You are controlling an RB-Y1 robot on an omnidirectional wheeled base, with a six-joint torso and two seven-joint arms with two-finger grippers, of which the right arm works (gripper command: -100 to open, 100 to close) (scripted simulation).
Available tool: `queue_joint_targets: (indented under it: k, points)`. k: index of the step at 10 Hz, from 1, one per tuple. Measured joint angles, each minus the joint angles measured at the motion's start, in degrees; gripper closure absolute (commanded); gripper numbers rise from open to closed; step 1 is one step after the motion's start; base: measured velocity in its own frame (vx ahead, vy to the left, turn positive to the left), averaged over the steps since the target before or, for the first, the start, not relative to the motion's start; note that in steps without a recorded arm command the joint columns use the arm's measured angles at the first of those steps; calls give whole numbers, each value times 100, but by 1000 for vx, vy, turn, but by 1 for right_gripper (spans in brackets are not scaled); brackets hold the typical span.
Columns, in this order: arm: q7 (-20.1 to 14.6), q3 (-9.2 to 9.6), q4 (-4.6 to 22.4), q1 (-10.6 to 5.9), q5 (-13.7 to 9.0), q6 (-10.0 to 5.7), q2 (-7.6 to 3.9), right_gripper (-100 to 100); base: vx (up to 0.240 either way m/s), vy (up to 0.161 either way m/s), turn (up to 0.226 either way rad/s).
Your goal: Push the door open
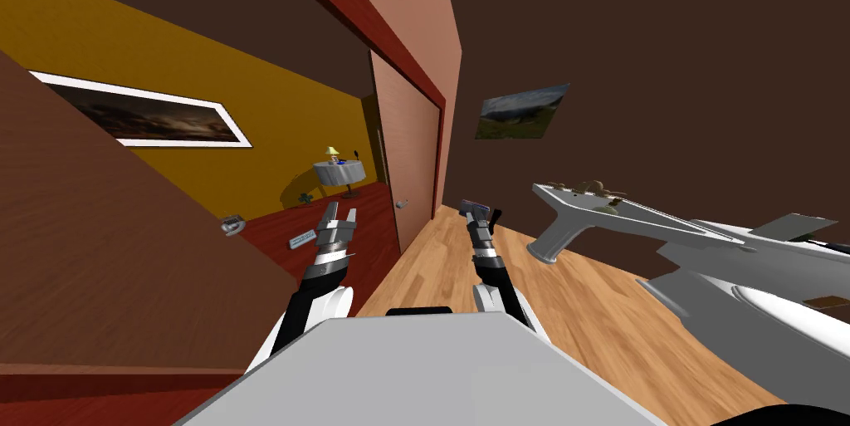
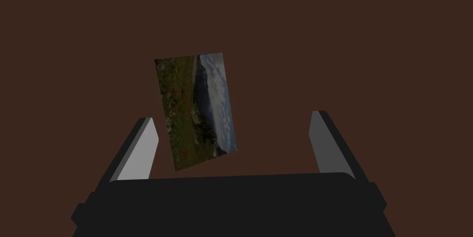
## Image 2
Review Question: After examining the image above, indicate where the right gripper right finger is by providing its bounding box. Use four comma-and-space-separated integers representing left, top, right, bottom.
309, 110, 370, 183

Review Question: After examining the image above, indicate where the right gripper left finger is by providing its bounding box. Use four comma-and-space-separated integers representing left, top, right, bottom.
99, 117, 160, 184

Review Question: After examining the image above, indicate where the landscape picture on wall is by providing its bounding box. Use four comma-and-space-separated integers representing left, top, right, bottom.
154, 53, 237, 172

